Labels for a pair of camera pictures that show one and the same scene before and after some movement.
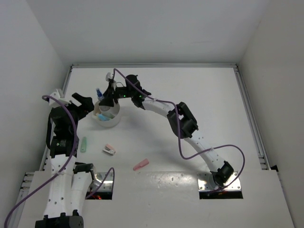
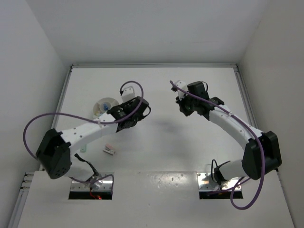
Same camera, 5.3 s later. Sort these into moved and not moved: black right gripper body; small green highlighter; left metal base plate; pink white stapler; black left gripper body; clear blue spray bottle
Moved: clear blue spray bottle; black left gripper body; black right gripper body
Not moved: small green highlighter; pink white stapler; left metal base plate
